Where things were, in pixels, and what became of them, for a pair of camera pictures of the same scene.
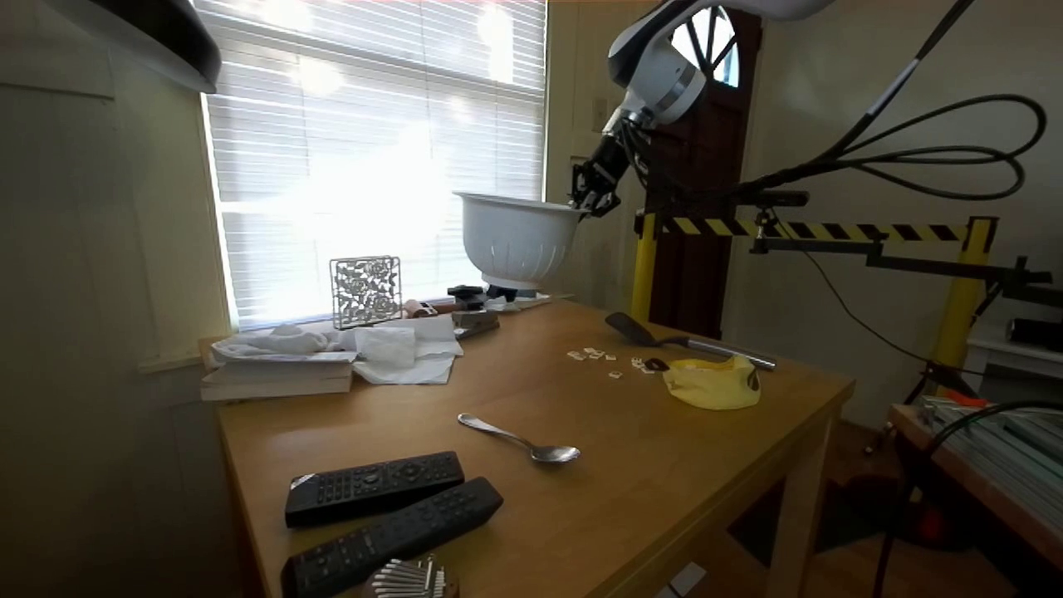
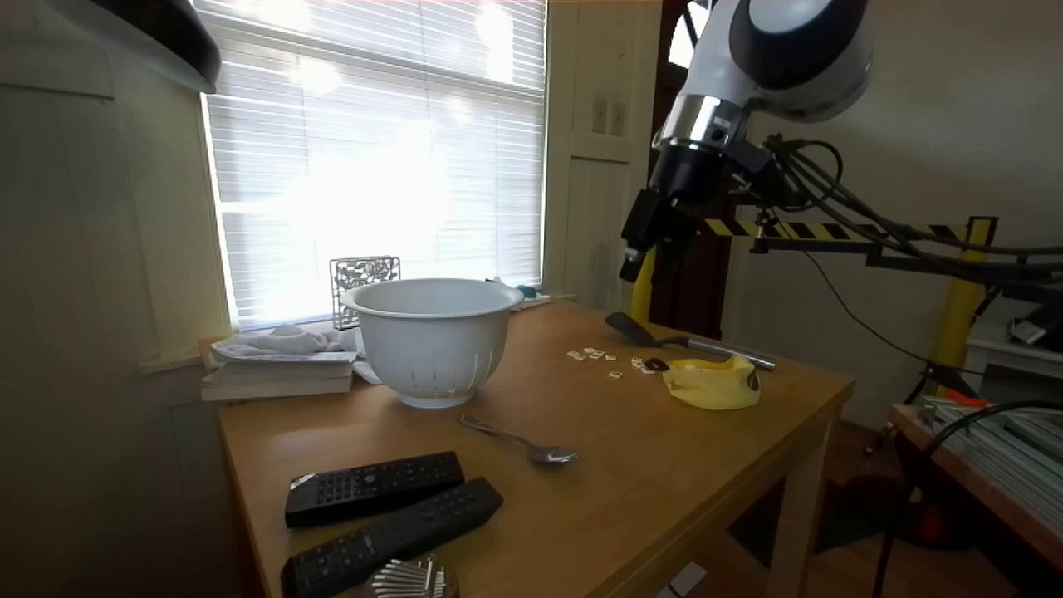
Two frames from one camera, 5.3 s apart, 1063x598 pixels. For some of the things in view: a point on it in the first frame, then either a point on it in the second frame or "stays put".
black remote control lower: (343, 562) stays put
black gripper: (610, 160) -> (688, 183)
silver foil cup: (409, 580) stays put
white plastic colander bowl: (518, 245) -> (435, 340)
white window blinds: (352, 127) stays put
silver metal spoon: (537, 452) stays put
